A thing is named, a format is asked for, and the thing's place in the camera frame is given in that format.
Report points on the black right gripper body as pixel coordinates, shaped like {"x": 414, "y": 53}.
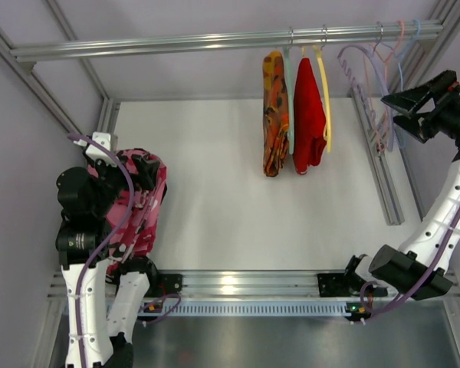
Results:
{"x": 429, "y": 113}

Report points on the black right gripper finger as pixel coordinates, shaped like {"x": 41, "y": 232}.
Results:
{"x": 411, "y": 102}
{"x": 411, "y": 127}

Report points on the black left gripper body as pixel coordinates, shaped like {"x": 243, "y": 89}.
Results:
{"x": 139, "y": 169}

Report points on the pink black patterned trousers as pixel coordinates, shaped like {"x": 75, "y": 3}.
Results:
{"x": 137, "y": 235}

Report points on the lilac plastic hanger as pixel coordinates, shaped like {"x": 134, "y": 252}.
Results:
{"x": 375, "y": 72}

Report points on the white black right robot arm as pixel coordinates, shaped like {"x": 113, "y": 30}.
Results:
{"x": 417, "y": 268}

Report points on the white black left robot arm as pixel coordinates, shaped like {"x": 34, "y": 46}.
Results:
{"x": 109, "y": 219}

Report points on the yellow hanger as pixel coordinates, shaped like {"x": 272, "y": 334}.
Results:
{"x": 327, "y": 133}

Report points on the red trousers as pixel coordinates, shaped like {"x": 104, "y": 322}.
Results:
{"x": 309, "y": 119}

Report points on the mint green hanger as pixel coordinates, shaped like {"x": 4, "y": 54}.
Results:
{"x": 289, "y": 85}

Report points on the orange yellow patterned trousers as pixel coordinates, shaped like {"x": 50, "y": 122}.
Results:
{"x": 276, "y": 119}

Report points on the blue wire hanger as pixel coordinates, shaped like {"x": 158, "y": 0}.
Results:
{"x": 400, "y": 88}

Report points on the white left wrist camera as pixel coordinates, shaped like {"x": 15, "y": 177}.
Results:
{"x": 99, "y": 145}

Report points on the pink wire hanger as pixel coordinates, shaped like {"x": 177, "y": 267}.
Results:
{"x": 381, "y": 52}

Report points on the aluminium hanging rail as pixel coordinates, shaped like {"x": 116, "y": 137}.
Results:
{"x": 425, "y": 30}

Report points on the aluminium left frame post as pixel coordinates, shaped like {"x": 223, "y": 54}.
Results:
{"x": 69, "y": 92}

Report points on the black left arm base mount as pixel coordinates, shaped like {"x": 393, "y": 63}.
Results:
{"x": 168, "y": 283}

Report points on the aluminium front rail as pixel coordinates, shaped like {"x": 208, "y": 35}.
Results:
{"x": 206, "y": 285}

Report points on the white slotted cable duct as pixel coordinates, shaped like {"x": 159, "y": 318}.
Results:
{"x": 246, "y": 309}

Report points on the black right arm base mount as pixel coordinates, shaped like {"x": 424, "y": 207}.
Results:
{"x": 339, "y": 284}

